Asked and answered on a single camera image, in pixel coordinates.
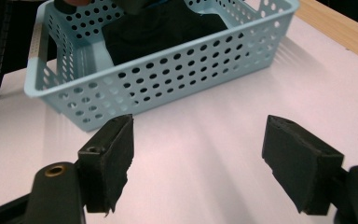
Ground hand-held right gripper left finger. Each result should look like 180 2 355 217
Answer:
76 113 135 217

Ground black shorts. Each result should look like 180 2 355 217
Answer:
102 0 229 67

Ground wooden table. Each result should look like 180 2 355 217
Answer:
294 0 358 67

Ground white board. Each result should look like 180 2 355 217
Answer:
0 15 358 224

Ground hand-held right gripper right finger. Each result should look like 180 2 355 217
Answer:
261 114 345 217

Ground light blue perforated plastic basket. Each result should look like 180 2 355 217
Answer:
23 0 301 133

